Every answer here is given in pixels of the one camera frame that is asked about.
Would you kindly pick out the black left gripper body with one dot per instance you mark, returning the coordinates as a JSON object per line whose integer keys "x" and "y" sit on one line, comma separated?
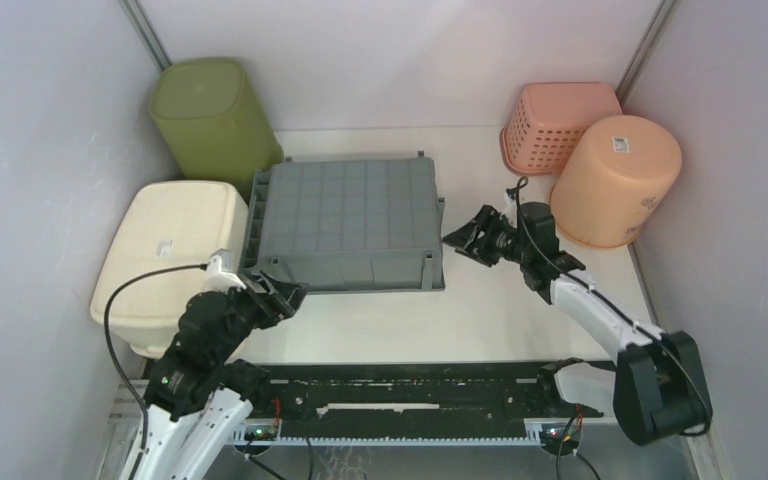
{"x": 246, "y": 314}

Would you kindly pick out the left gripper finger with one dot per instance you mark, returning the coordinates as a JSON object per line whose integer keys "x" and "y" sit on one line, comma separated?
{"x": 258, "y": 282}
{"x": 282, "y": 299}

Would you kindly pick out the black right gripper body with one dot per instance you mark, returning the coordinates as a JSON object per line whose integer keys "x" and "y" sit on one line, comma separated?
{"x": 511, "y": 248}

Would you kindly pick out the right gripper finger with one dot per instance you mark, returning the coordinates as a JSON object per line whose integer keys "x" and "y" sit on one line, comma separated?
{"x": 489, "y": 217}
{"x": 474, "y": 243}

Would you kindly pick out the grey plastic storage bin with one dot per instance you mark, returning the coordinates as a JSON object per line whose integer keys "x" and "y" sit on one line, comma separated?
{"x": 347, "y": 226}

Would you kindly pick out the cream perforated plastic basket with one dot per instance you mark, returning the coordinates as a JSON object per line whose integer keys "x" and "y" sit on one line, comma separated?
{"x": 151, "y": 269}

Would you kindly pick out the orange plastic bucket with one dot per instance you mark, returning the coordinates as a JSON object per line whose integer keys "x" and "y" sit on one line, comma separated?
{"x": 620, "y": 171}

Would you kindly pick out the pink perforated plastic basket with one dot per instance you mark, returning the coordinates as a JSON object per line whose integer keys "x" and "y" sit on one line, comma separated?
{"x": 548, "y": 122}

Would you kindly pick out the green perforated waste bin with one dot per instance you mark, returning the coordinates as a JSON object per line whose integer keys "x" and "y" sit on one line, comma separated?
{"x": 210, "y": 117}

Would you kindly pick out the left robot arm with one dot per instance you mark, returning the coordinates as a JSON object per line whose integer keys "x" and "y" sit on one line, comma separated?
{"x": 197, "y": 394}

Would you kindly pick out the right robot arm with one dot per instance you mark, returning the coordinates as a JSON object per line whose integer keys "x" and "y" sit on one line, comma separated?
{"x": 657, "y": 387}

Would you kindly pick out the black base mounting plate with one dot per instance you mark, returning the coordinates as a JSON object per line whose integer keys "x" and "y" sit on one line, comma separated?
{"x": 518, "y": 369}

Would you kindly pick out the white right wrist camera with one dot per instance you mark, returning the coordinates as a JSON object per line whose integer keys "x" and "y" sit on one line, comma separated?
{"x": 510, "y": 211}

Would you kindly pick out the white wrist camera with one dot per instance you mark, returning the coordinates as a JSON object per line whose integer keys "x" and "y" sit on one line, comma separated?
{"x": 220, "y": 274}
{"x": 510, "y": 211}

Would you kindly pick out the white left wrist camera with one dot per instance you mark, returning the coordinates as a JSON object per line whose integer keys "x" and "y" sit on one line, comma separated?
{"x": 220, "y": 274}

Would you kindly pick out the aluminium front rail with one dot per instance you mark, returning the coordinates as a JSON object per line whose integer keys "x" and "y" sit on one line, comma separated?
{"x": 475, "y": 411}

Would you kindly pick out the right aluminium frame post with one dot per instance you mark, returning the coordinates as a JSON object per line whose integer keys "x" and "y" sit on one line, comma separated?
{"x": 657, "y": 26}

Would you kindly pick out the aluminium frame post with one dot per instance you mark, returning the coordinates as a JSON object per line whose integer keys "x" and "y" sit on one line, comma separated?
{"x": 139, "y": 18}
{"x": 657, "y": 26}

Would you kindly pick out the left aluminium frame post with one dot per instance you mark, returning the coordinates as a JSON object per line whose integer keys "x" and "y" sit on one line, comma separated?
{"x": 139, "y": 18}

